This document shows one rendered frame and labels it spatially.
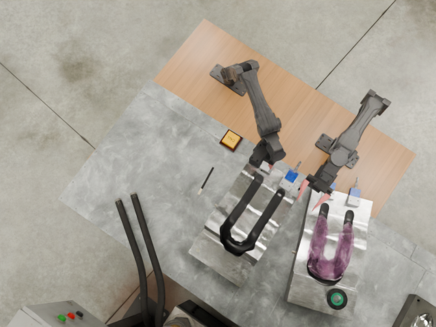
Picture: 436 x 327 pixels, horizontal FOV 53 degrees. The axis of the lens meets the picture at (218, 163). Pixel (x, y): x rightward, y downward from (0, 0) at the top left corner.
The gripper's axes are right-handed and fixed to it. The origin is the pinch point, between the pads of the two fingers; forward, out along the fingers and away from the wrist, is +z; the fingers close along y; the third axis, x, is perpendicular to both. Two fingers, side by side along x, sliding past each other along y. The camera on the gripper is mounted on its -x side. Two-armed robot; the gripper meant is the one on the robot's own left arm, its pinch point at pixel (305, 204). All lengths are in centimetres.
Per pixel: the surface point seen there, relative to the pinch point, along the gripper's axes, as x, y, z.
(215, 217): 25.2, -25.6, 20.7
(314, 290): 27.6, 23.3, 20.7
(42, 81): 119, -185, 9
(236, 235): 25.1, -14.3, 21.5
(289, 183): 26.2, -9.1, -8.7
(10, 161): 117, -163, 64
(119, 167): 38, -76, 27
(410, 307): 32, 58, 3
